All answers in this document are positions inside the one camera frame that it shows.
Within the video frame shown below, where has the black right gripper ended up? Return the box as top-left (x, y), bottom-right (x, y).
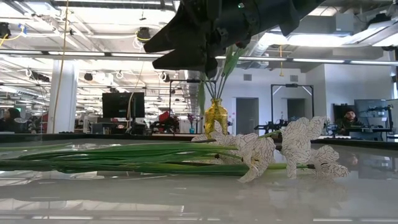
top-left (143, 0), bottom-right (262, 78)

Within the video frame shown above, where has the red artificial tulip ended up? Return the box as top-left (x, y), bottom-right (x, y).
top-left (197, 73), bottom-right (215, 116)

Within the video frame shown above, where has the white artificial lily bunch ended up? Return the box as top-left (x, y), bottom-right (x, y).
top-left (0, 115), bottom-right (351, 184)

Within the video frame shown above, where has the yellow glass vase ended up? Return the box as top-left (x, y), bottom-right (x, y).
top-left (203, 98), bottom-right (229, 139)

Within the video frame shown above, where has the teal vase with purple flowers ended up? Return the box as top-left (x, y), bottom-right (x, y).
top-left (187, 113), bottom-right (197, 134)

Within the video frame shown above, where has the black ceiling dome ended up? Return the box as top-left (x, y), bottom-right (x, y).
top-left (136, 27), bottom-right (152, 44)

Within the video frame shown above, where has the red bag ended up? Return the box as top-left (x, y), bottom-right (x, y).
top-left (157, 111), bottom-right (180, 125)

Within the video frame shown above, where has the grey door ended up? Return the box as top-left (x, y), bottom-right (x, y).
top-left (286, 98), bottom-right (307, 119)
top-left (235, 97), bottom-right (260, 137)

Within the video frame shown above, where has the long ceiling light strip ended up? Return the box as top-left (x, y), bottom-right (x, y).
top-left (0, 49), bottom-right (398, 67)

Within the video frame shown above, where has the white pillar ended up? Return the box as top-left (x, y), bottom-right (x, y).
top-left (47, 60), bottom-right (78, 134)

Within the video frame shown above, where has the black office chair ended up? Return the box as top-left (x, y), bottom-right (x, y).
top-left (332, 103), bottom-right (355, 125)

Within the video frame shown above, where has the person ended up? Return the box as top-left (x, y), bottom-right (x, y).
top-left (0, 108), bottom-right (29, 134)
top-left (337, 108), bottom-right (365, 129)

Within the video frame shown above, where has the dark desk monitor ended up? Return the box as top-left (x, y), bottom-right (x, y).
top-left (354, 98), bottom-right (393, 119)

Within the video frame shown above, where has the black metal stand frame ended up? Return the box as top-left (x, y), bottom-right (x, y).
top-left (270, 83), bottom-right (315, 125)

